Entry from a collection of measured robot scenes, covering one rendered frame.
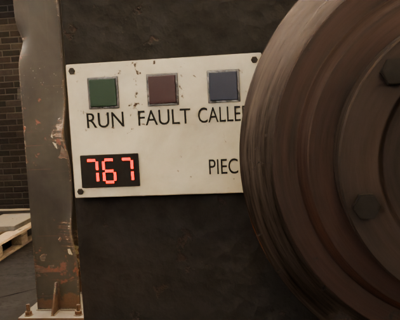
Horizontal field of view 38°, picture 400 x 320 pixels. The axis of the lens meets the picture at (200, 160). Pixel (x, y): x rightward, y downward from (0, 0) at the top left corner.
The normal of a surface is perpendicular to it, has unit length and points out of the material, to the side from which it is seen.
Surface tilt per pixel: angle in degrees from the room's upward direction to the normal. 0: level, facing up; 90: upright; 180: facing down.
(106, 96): 90
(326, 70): 61
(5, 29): 90
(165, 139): 90
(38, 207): 90
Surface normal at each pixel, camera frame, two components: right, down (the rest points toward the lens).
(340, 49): -0.76, -0.51
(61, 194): -0.14, 0.10
